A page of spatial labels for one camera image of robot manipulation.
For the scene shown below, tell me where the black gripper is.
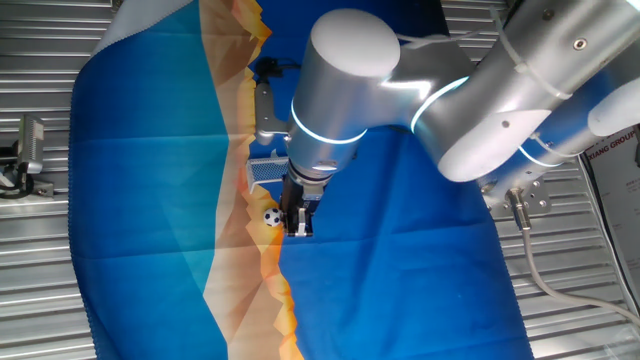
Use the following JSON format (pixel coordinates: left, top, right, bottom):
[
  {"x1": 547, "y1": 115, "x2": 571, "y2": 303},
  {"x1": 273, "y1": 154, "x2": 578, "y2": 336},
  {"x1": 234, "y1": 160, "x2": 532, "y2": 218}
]
[{"x1": 279, "y1": 172, "x2": 325, "y2": 238}]

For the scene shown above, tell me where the white mesh toy goal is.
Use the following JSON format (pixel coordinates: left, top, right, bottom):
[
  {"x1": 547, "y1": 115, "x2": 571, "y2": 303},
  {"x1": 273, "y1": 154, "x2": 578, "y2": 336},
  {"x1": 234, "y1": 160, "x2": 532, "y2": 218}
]
[{"x1": 245, "y1": 155, "x2": 291, "y2": 195}]

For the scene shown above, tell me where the blue mountain print cloth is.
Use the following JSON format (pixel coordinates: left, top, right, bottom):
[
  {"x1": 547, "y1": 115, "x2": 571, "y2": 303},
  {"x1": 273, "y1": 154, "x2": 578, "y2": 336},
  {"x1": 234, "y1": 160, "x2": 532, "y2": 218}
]
[{"x1": 68, "y1": 0, "x2": 535, "y2": 360}]

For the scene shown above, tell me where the printed cardboard box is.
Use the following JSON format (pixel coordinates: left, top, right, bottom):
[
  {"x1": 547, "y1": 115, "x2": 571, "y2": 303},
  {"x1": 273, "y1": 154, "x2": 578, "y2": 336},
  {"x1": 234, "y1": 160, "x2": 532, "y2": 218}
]
[{"x1": 583, "y1": 124, "x2": 640, "y2": 306}]

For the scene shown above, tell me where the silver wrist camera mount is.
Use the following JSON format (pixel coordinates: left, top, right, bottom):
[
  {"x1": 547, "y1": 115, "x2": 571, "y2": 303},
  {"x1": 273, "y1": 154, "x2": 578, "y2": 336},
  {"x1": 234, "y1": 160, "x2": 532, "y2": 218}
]
[{"x1": 253, "y1": 81, "x2": 292, "y2": 147}]

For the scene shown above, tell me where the thick grey base cable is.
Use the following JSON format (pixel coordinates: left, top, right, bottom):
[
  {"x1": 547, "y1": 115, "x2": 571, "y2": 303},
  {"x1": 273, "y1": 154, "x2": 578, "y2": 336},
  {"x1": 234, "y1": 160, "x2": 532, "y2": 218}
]
[{"x1": 505, "y1": 187, "x2": 640, "y2": 327}]

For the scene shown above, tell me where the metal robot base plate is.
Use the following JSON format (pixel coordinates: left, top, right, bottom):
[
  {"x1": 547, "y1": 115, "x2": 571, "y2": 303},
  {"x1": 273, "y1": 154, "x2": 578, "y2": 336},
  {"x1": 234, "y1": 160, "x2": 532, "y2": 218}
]
[{"x1": 479, "y1": 174, "x2": 552, "y2": 220}]

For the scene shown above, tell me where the grey camera on stand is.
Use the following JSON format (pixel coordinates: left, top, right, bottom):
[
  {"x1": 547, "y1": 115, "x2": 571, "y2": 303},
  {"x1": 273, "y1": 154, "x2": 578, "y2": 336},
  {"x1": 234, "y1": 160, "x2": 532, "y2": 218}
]
[{"x1": 17, "y1": 114, "x2": 45, "y2": 175}]

